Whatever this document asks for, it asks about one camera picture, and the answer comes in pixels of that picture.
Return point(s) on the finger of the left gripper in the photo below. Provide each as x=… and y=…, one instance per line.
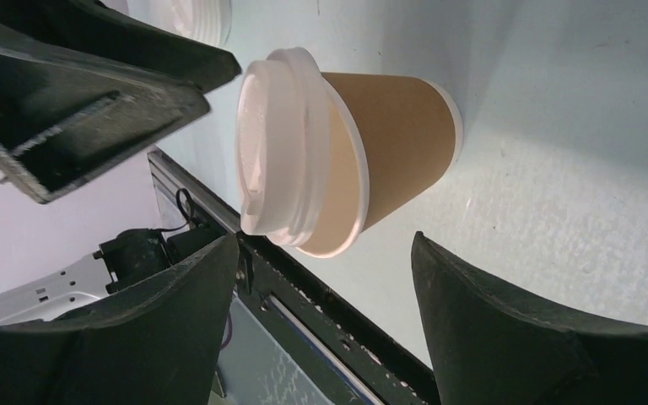
x=68, y=117
x=92, y=27

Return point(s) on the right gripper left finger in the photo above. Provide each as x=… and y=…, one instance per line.
x=155, y=342

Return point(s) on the brown paper coffee cup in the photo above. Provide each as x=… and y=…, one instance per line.
x=393, y=137

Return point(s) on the stack of white lids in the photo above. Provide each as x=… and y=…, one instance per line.
x=206, y=21

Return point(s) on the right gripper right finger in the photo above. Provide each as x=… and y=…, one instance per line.
x=492, y=342

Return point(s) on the white plastic cup lid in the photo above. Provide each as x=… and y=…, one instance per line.
x=283, y=146

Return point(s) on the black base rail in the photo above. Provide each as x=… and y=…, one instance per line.
x=291, y=339

